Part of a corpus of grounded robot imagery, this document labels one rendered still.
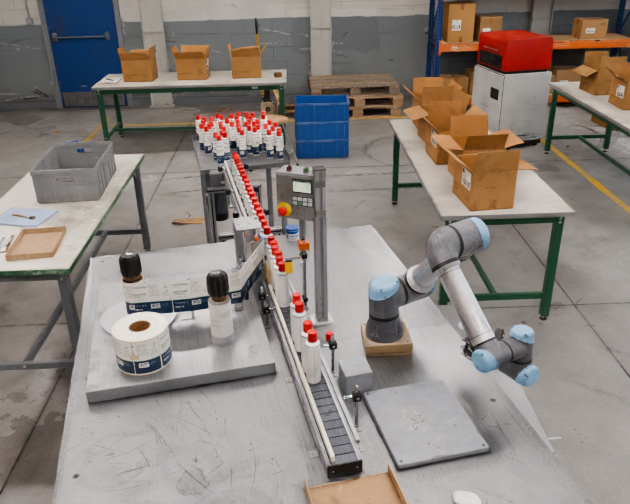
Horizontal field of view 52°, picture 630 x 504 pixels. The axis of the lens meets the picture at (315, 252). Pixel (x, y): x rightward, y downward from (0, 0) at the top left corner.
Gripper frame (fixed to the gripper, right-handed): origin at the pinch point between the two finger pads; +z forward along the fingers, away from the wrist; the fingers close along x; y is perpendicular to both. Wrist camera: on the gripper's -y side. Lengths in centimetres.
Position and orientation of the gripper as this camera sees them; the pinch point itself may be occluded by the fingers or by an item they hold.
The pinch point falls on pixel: (461, 328)
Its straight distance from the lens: 243.7
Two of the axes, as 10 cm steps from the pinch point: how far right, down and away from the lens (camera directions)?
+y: -8.4, 3.7, -3.9
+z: -5.1, -3.3, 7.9
